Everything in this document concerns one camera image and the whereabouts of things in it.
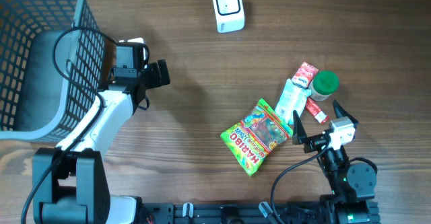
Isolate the red stick sachet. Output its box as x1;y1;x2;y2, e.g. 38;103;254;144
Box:
305;98;329;124

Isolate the white barcode scanner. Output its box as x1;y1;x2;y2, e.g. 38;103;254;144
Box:
212;0;245;34

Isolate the red white tissue packet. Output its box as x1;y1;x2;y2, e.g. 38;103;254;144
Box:
291;62;319;89

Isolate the teal snack packet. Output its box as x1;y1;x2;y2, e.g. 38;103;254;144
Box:
275;79;311;124

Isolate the green candy bag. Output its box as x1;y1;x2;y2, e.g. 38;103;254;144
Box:
220;98;293;176

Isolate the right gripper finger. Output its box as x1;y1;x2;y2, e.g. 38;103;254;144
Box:
292;110;307;145
333;100;358;123

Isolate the grey plastic mesh basket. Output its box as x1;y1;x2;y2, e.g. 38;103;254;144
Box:
1;0;105;141

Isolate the green lid jar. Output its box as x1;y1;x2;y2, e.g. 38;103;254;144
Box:
308;71;339;102

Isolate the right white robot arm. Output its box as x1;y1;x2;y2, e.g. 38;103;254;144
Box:
293;101;381;224

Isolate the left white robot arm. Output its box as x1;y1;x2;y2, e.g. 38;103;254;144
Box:
28;38;170;223

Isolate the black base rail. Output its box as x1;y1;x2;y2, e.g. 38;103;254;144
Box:
134;200;381;224

